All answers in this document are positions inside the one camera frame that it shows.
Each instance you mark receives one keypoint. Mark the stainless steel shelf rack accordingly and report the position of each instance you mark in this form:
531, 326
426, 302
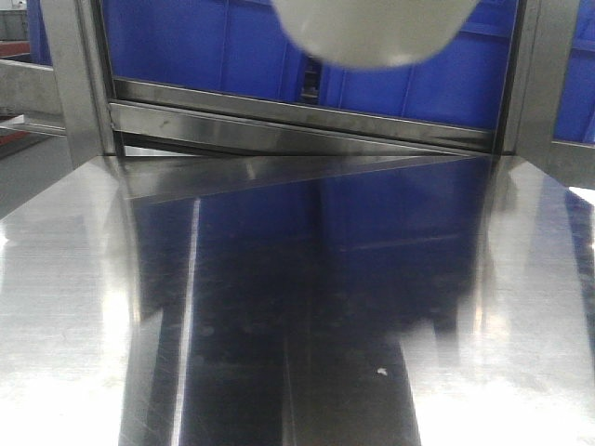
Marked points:
205, 268

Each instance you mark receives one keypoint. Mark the large blue bin on shelf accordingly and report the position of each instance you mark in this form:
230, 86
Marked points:
239, 47

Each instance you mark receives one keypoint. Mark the blue bin right of post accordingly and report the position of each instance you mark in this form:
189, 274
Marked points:
576, 112

